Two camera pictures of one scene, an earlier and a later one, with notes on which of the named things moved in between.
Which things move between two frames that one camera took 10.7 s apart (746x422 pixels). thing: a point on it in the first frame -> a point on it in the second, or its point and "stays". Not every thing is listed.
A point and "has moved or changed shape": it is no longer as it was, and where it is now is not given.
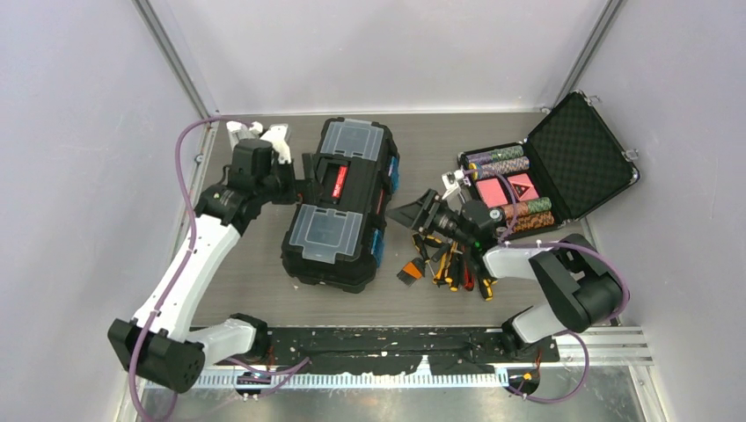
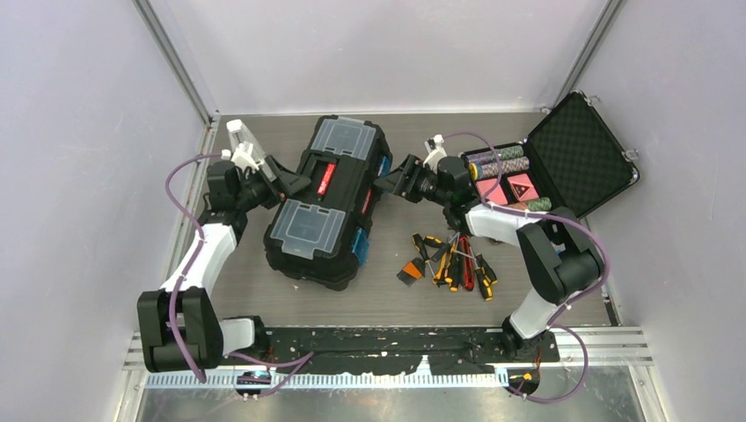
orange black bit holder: x=412 y=271 stays
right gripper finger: x=419 y=214 -> x=403 y=181
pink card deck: x=492 y=192 stays
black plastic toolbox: x=334 y=241 has moved or changed shape
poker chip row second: x=496 y=167 stays
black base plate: x=391 y=351 stays
